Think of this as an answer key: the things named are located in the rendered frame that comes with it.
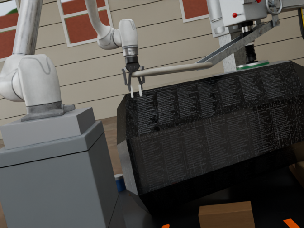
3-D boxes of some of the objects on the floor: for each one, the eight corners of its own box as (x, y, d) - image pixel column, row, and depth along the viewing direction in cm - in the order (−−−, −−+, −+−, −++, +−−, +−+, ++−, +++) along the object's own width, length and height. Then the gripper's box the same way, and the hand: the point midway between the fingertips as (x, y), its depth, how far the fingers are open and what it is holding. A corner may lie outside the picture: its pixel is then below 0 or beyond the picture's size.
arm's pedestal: (139, 325, 138) (94, 135, 127) (20, 345, 141) (-33, 161, 130) (144, 257, 188) (112, 116, 177) (56, 273, 190) (20, 135, 179)
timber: (201, 234, 196) (197, 215, 194) (202, 224, 208) (199, 206, 206) (255, 230, 189) (252, 209, 188) (253, 219, 201) (250, 200, 199)
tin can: (125, 190, 296) (122, 176, 294) (114, 192, 295) (111, 178, 294) (126, 186, 306) (123, 172, 304) (115, 188, 305) (111, 175, 304)
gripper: (117, 57, 191) (123, 99, 194) (147, 54, 195) (152, 94, 198) (115, 58, 199) (121, 98, 201) (144, 55, 203) (149, 94, 205)
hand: (135, 91), depth 199 cm, fingers closed on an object, 4 cm apart
